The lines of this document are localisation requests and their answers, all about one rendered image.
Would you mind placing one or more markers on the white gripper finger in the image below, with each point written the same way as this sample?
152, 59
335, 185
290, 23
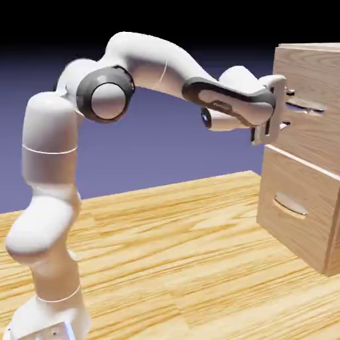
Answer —
290, 92
284, 125

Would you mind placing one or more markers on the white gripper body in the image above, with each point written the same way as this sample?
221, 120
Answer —
279, 106

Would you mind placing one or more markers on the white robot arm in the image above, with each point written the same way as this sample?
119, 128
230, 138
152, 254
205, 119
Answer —
49, 138

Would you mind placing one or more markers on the wood drawer front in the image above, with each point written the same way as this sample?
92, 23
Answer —
305, 140
289, 239

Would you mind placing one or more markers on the light wood cabinet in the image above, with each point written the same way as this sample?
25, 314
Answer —
305, 164

